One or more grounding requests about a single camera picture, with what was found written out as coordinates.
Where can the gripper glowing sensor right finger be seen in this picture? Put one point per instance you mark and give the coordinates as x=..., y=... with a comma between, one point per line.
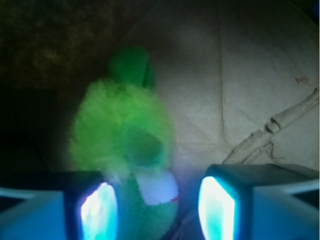
x=259, y=202

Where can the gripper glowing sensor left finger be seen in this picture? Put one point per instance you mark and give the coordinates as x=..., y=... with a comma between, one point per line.
x=76, y=205

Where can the green plush frog toy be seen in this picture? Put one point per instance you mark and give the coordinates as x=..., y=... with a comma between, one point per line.
x=123, y=130

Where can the brown paper bag bin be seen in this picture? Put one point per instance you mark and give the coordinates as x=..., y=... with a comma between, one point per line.
x=223, y=68

